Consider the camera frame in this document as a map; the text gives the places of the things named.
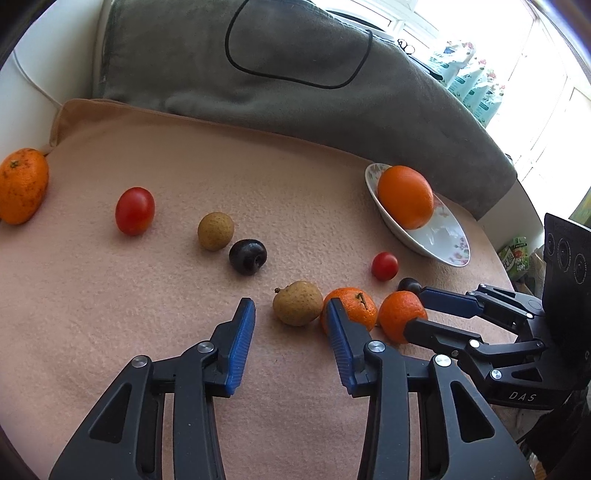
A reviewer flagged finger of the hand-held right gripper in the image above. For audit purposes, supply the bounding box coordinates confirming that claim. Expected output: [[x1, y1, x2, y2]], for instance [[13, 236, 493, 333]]
[[418, 284, 546, 334], [403, 316, 546, 385]]

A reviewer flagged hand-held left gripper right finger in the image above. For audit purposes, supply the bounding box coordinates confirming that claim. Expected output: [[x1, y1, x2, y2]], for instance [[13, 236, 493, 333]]
[[325, 298, 536, 480]]

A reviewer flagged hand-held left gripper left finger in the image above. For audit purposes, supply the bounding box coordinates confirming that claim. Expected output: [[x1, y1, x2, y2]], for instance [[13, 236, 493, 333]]
[[48, 298, 256, 480]]

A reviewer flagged small smooth mandarin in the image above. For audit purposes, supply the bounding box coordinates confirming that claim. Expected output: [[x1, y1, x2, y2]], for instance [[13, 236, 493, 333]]
[[378, 290, 428, 345]]

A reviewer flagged mandarin with stem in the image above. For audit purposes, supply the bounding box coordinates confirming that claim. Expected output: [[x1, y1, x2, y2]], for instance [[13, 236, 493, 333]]
[[321, 287, 379, 336]]

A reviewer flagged brown longan with stem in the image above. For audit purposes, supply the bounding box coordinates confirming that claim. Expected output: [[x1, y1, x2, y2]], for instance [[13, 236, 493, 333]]
[[272, 280, 324, 327]]

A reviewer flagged white floral bowl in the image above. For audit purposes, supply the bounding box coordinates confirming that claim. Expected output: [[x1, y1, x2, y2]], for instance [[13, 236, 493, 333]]
[[364, 162, 471, 268]]

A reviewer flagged large dark plum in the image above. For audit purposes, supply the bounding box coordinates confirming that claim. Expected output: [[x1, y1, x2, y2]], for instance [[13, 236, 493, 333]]
[[229, 239, 268, 277]]

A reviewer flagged large speckled mandarin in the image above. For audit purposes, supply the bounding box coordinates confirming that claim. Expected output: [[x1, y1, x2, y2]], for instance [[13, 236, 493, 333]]
[[0, 148, 49, 226]]

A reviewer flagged small red cherry tomato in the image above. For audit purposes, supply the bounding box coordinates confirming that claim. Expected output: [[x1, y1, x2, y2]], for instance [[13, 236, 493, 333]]
[[371, 251, 400, 282]]

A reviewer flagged green snack packet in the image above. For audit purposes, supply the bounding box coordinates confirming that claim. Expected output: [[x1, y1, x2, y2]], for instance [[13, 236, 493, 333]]
[[498, 236, 530, 278]]

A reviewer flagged peach blanket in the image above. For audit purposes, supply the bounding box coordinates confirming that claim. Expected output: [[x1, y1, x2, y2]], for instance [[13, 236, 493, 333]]
[[0, 98, 516, 480]]

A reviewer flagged large orange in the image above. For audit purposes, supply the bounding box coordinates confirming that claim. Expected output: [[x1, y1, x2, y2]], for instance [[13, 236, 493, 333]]
[[377, 165, 435, 231]]

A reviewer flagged round brown longan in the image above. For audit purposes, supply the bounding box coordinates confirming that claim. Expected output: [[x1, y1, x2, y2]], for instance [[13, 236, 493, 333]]
[[198, 211, 235, 252]]

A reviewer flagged large red tomato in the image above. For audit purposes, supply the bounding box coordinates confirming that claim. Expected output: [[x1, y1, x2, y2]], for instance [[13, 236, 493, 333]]
[[115, 186, 156, 236]]

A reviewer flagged grey towel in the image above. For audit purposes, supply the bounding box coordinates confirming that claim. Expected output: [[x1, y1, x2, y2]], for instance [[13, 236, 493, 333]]
[[95, 0, 517, 220]]

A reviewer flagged black cable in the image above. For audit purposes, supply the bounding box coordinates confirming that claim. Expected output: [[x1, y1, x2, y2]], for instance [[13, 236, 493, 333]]
[[225, 0, 374, 90]]

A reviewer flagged white cable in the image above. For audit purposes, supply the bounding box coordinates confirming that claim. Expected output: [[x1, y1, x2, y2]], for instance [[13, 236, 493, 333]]
[[11, 45, 62, 110]]

